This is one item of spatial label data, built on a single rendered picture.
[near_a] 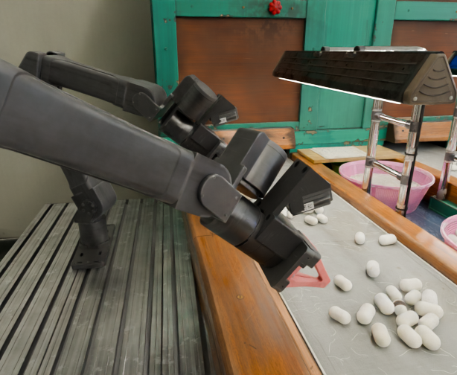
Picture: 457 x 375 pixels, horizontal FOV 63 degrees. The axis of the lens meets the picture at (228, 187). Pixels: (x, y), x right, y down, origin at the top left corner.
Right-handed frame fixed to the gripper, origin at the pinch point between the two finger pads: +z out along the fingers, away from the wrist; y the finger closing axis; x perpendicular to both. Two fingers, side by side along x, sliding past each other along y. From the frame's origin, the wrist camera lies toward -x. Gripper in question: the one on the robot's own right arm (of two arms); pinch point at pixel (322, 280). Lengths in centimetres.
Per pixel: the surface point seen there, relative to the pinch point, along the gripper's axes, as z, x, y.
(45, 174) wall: -39, 77, 167
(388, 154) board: 46, -34, 71
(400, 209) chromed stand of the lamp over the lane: 28.1, -17.8, 29.0
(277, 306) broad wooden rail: -0.8, 7.6, 2.4
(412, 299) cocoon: 16.0, -5.5, 0.9
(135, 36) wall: -43, -10, 165
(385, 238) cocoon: 21.2, -10.4, 19.0
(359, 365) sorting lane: 6.4, 4.5, -7.9
